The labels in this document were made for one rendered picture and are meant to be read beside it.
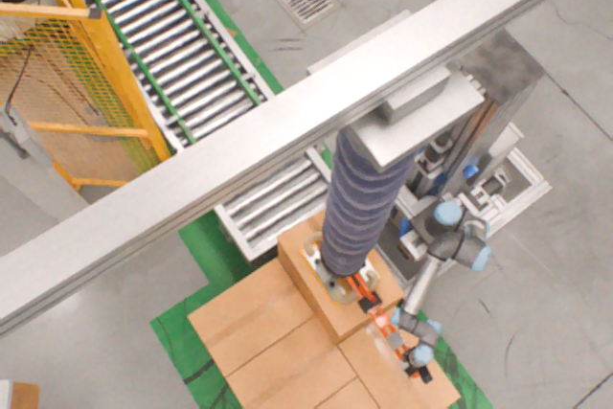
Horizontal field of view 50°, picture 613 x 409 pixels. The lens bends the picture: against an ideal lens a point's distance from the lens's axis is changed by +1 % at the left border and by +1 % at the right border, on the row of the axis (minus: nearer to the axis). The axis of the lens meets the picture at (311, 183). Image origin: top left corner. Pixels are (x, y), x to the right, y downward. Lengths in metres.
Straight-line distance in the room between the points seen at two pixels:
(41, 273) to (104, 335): 3.15
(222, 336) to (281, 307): 0.36
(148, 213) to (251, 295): 2.52
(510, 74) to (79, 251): 1.85
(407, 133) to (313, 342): 2.34
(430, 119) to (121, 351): 3.20
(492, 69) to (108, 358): 2.93
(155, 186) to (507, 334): 3.46
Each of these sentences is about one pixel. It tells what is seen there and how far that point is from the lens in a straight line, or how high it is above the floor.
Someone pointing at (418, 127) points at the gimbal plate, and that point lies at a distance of 1.49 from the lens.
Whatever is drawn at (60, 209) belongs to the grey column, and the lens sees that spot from 3.63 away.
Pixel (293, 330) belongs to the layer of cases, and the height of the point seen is 0.52.
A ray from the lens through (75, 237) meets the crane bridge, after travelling 1.26.
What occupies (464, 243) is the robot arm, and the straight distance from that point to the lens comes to 2.78.
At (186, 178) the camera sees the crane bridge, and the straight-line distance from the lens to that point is 1.25.
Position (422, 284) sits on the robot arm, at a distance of 2.82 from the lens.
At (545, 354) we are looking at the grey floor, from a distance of 4.52.
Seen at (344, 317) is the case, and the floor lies 0.94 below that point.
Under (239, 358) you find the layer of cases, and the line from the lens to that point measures 3.68.
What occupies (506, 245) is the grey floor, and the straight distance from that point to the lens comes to 4.57.
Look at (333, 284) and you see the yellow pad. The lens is 3.28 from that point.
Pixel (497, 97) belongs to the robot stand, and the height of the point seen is 2.03.
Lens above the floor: 4.20
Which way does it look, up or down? 70 degrees down
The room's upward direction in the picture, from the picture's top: 5 degrees clockwise
